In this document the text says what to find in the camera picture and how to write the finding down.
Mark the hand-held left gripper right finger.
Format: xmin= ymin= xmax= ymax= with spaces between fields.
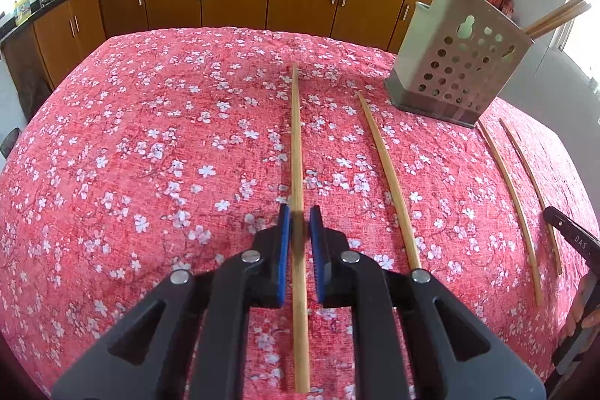
xmin=307 ymin=205 xmax=547 ymax=400

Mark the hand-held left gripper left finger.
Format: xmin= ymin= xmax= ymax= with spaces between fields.
xmin=51 ymin=204 xmax=294 ymax=400

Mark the wooden chopstick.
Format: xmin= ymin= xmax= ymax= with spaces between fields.
xmin=527 ymin=3 xmax=593 ymax=40
xmin=291 ymin=64 xmax=311 ymax=394
xmin=522 ymin=0 xmax=591 ymax=33
xmin=355 ymin=91 xmax=423 ymax=271
xmin=498 ymin=118 xmax=563 ymax=276
xmin=477 ymin=120 xmax=545 ymax=307

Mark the green perforated utensil holder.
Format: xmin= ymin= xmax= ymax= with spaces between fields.
xmin=384 ymin=0 xmax=535 ymax=129

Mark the person's right hand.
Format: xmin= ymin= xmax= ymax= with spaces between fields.
xmin=559 ymin=273 xmax=600 ymax=347

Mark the red floral tablecloth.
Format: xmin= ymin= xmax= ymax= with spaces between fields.
xmin=0 ymin=25 xmax=600 ymax=400

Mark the red sauce bottle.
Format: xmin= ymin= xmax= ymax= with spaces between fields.
xmin=490 ymin=0 xmax=516 ymax=19

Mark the yellow detergent bottle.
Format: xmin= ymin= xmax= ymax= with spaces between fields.
xmin=14 ymin=0 xmax=35 ymax=26

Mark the window with white frame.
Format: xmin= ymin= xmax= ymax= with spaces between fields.
xmin=553 ymin=0 xmax=600 ymax=91

